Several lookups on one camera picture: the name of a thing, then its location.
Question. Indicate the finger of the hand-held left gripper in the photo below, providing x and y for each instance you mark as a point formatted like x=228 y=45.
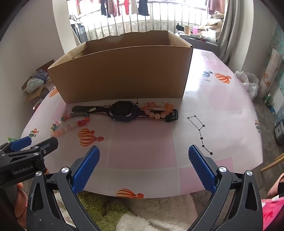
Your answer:
x=50 y=143
x=21 y=142

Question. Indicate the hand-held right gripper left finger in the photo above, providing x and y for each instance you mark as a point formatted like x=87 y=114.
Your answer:
x=85 y=171

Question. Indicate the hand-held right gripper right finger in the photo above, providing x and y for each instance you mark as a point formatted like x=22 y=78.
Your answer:
x=203 y=171

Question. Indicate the dark blue smartwatch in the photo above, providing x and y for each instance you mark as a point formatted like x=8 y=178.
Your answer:
x=124 y=111

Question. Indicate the large cardboard box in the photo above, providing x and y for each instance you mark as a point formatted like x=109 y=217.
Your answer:
x=122 y=73

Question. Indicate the person's left hand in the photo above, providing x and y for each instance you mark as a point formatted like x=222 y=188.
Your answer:
x=22 y=200

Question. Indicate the green plastic bottle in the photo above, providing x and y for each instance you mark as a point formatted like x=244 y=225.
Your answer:
x=12 y=139

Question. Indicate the steel pot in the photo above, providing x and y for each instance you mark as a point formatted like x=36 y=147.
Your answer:
x=36 y=108

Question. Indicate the small open cardboard box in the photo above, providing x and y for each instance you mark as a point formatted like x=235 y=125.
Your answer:
x=33 y=95

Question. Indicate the white tied plastic bag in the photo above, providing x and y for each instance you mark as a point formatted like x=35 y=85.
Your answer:
x=34 y=84

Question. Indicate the pink balloon print tablecloth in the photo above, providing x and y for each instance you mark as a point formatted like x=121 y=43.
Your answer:
x=142 y=151

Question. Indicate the fluffy green white rug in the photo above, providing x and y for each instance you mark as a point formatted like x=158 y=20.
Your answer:
x=133 y=213

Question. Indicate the wooden stick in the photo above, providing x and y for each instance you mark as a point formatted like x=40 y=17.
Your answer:
x=271 y=163

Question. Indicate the blue patterned plastic bag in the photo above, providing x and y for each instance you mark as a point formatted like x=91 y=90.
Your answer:
x=42 y=74

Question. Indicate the person's bare leg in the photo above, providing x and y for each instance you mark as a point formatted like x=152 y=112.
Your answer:
x=276 y=186

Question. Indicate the pink printed clothing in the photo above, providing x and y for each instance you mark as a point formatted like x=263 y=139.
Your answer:
x=273 y=213

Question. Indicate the dark grey container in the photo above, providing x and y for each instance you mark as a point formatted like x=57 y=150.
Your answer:
x=279 y=133

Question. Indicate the small green bottle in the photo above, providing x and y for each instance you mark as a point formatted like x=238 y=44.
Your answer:
x=268 y=99

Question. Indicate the crumpled white plastic bag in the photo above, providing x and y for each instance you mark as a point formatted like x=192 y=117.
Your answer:
x=249 y=83

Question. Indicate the black metal rack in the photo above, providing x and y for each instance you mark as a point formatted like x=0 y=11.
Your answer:
x=77 y=31

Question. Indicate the white printed poster board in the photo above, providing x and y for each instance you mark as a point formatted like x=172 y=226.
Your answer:
x=270 y=73

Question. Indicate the clear plastic bag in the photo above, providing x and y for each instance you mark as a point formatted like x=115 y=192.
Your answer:
x=209 y=34

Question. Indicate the pink bottle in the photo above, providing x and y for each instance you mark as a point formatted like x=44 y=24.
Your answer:
x=195 y=30

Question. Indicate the cardboard tube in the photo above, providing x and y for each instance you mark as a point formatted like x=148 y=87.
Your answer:
x=187 y=29

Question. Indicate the white balcony railing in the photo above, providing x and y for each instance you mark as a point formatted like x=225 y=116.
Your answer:
x=133 y=24

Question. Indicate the grey curtain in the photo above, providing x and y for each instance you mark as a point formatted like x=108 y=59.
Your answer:
x=233 y=28

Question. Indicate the small black device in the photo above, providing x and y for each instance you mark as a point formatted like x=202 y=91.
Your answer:
x=178 y=27

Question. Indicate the pile of bedding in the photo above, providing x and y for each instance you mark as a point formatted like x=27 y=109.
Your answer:
x=214 y=21

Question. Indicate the row of hanging clothes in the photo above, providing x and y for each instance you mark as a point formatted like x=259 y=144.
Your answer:
x=143 y=6

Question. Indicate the teal patterned wall cloth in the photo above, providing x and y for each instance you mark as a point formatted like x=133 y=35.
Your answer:
x=278 y=40

